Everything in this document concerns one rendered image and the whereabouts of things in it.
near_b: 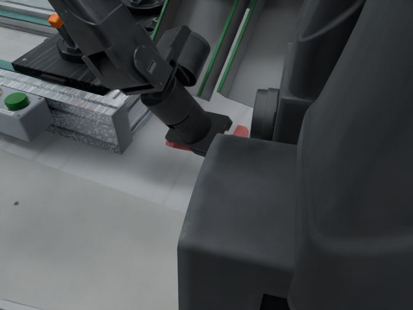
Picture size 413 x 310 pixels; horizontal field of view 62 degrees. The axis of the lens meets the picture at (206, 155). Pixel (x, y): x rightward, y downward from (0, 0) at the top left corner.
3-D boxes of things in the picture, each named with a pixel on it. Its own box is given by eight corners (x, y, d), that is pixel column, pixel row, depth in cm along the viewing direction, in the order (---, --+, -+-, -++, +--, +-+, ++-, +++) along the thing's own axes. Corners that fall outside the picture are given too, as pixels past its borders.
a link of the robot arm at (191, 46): (91, 71, 45) (129, 62, 39) (129, 5, 48) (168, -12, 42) (155, 120, 52) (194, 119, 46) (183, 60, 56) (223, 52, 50)
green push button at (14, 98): (19, 115, 63) (15, 106, 62) (3, 110, 64) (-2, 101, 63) (35, 103, 66) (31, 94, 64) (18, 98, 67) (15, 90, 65)
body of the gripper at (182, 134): (187, 111, 59) (163, 85, 54) (235, 122, 53) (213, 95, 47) (169, 143, 58) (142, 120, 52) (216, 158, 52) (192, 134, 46)
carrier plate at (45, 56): (108, 96, 67) (106, 87, 66) (14, 71, 74) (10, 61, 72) (164, 41, 83) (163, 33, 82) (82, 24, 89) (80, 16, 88)
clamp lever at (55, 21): (74, 50, 71) (55, 22, 64) (67, 48, 71) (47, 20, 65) (83, 37, 72) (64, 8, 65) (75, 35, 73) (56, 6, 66)
